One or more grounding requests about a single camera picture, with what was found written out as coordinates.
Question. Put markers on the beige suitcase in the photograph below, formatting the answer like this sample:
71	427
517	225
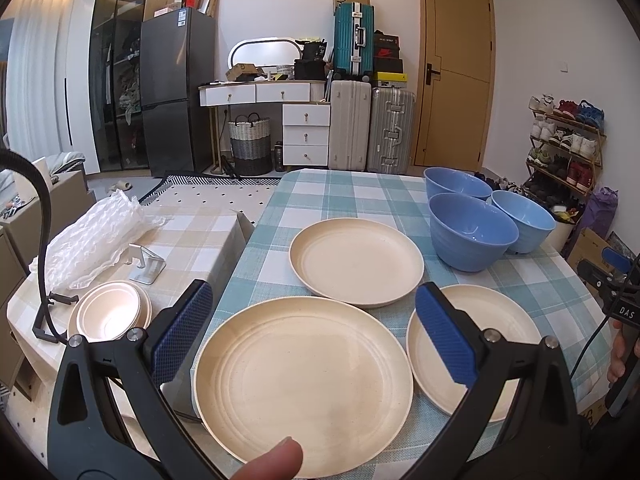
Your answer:
349	128

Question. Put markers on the silver suitcase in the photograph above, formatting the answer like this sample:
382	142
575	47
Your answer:
390	130

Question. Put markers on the person left hand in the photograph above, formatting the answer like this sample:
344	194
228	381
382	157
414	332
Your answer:
282	462

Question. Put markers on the oval mirror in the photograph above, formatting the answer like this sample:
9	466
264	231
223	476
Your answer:
270	58

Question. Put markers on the beige checkered tablecloth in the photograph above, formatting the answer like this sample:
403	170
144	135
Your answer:
202	244

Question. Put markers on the metal phone stand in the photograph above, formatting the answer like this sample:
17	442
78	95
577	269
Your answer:
146	266

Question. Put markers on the stack of small beige plates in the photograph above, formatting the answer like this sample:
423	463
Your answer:
109	310

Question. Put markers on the white dressing desk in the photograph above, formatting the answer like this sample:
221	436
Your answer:
226	100

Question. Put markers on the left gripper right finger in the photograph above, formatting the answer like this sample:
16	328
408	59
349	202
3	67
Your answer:
540	436

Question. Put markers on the woven laundry basket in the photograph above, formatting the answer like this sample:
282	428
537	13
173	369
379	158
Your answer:
251	145

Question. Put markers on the dark blue bowl front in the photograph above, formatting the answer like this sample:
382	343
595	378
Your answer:
467	233

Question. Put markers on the large beige plate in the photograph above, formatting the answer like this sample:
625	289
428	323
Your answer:
327	374

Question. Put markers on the cardboard box on floor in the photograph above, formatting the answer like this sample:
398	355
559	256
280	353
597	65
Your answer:
589	246

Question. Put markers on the teal suitcase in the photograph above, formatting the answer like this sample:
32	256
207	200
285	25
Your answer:
353	41

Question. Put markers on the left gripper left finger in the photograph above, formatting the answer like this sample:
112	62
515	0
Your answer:
87	438

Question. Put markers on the patterned floor rug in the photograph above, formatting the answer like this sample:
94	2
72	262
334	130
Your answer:
247	196

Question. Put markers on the shoe rack with shoes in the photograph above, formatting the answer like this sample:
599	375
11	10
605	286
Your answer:
566	153

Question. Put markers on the stacked shoe boxes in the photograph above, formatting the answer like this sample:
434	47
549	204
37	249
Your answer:
387	63

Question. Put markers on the dark blue bowl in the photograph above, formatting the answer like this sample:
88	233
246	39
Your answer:
440	180
467	233

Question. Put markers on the white trash bin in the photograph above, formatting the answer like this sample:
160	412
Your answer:
565	221

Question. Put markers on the black refrigerator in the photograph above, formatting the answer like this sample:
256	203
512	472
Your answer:
177	57

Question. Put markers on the glass door wardrobe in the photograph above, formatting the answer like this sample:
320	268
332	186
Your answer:
114	84

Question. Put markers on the white drawer cabinet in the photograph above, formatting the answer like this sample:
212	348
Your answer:
305	129

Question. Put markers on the purple bag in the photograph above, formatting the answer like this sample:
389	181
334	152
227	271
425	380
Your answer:
600	211

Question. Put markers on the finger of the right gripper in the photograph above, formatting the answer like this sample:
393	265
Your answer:
618	261

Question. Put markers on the person right hand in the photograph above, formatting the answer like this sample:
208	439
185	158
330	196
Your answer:
616	369

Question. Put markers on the light blue bowl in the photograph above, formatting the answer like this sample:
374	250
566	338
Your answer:
534	222

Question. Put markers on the teal checkered tablecloth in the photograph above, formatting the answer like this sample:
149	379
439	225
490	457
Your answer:
541	282

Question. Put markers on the bubble wrap bag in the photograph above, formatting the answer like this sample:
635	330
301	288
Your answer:
95	242

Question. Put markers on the wooden door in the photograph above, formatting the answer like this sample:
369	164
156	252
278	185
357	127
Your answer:
456	83

